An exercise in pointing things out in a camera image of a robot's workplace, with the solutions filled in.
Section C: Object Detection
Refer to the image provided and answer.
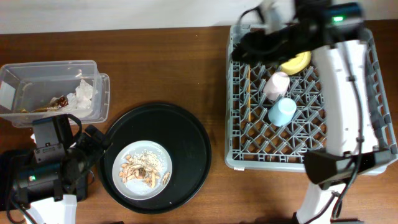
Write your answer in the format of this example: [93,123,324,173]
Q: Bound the clear plastic waste bin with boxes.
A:
[1,60,110,128]

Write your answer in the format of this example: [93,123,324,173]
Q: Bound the blue cup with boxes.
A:
[268,98,297,127]

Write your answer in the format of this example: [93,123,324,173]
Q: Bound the grey dishwasher rack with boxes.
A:
[224,29,397,175]

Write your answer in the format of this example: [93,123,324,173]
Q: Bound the wooden chopstick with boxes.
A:
[246,65,251,121]
[247,65,251,122]

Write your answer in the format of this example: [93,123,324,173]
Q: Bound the black round tray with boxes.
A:
[98,103,211,214]

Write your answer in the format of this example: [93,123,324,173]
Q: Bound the grey plate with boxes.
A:
[111,141,173,200]

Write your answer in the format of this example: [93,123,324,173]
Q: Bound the food scraps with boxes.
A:
[118,150,172,189]

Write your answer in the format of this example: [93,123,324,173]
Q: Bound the gold snack wrapper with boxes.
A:
[31,96,68,113]

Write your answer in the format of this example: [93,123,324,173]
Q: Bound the pink cup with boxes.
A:
[263,72,290,101]

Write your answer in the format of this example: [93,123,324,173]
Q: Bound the yellow bowl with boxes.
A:
[280,51,312,75]

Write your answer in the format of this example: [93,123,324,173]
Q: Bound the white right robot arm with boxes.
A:
[225,1,397,223]

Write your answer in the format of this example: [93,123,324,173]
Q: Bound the white tissue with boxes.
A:
[60,80,93,111]

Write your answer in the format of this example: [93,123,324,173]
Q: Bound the black rectangular bin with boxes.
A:
[0,149,88,212]

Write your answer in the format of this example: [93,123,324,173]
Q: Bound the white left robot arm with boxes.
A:
[8,123,111,223]

